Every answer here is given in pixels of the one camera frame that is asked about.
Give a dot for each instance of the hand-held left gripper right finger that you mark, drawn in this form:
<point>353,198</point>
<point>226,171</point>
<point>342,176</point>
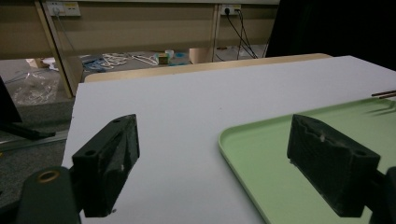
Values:
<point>330,165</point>

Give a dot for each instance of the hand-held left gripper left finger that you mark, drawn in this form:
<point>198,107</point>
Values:
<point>102,168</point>

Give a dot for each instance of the light green plastic tray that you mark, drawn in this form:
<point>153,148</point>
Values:
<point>264,161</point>

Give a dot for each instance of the brown wooden chopstick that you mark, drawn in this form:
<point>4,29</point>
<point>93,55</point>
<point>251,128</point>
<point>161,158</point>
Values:
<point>384,92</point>
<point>388,96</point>

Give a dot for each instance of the clear plastic bag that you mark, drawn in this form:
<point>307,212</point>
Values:
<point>34,88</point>

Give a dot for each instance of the black monitor stand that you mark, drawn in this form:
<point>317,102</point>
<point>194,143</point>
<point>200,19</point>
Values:
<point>9,115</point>

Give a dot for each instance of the light wooden table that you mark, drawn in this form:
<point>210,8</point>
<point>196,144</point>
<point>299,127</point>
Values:
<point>186,69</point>

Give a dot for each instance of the white cup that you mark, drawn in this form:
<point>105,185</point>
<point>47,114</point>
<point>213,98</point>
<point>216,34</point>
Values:
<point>169,53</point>

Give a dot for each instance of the black curtain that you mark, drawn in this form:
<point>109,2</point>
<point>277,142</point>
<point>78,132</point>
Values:
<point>336,28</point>

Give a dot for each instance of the beige wooden workbench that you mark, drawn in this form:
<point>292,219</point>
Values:
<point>130,31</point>

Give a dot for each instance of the cardboard box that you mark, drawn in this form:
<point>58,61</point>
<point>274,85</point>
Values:
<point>199,56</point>

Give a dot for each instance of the metal rail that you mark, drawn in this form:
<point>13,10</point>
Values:
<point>34,141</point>

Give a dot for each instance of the white wall socket strip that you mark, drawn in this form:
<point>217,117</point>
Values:
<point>63,8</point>

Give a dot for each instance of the white wall socket with plugs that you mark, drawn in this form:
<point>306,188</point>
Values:
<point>230,8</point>

